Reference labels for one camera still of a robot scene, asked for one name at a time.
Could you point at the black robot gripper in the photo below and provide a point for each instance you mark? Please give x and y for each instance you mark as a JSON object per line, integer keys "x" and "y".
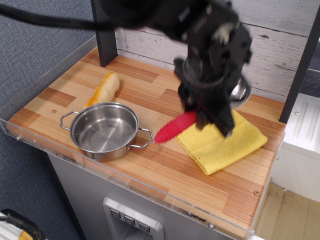
{"x": 215, "y": 58}

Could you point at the red handled metal spoon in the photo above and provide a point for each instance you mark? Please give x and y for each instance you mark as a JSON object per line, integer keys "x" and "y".
{"x": 175, "y": 128}

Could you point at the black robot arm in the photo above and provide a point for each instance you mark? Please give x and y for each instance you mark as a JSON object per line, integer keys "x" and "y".
{"x": 160, "y": 15}

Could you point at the stainless steel pot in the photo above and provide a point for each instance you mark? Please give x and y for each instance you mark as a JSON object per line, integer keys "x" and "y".
{"x": 106, "y": 131}

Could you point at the yellow folded cloth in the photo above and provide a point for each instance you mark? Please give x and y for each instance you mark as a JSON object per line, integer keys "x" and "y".
{"x": 212, "y": 151}

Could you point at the toy bread loaf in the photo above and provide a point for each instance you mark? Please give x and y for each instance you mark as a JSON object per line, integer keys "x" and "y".
{"x": 105, "y": 91}

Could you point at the white toy sink unit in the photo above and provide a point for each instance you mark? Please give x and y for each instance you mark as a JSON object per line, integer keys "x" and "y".
{"x": 297, "y": 164}

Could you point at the grey toy fridge cabinet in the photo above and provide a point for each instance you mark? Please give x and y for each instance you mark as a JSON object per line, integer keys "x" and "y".
{"x": 86, "y": 191}

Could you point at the silver dispenser panel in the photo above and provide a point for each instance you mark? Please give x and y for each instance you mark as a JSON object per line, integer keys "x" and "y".
{"x": 126, "y": 223}

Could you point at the yellow object bottom left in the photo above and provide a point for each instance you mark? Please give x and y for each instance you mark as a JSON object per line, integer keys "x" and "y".
{"x": 24, "y": 236}

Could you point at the black left vertical post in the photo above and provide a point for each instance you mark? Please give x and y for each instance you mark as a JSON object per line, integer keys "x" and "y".
{"x": 106, "y": 39}

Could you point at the black vertical post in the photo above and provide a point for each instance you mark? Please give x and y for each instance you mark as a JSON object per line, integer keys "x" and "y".
{"x": 302, "y": 69}
{"x": 106, "y": 39}

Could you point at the black right vertical post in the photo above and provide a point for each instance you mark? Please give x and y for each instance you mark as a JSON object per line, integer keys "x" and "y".
{"x": 302, "y": 69}

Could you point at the clear acrylic guard rail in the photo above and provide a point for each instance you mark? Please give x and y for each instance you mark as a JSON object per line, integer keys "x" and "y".
{"x": 63, "y": 80}

